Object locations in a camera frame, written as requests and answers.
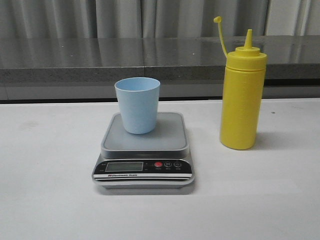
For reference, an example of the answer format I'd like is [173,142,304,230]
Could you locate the light blue plastic cup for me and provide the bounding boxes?
[114,77,161,134]

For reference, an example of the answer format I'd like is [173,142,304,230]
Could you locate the yellow squeeze bottle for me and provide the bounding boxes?
[213,16,268,150]

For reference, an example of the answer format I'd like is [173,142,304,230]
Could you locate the silver electronic kitchen scale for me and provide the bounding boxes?
[92,112,195,189]

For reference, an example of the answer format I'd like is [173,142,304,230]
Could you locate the grey stone counter ledge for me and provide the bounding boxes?
[0,36,320,86]

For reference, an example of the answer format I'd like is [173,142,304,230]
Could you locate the grey pleated curtain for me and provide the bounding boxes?
[0,0,320,39]

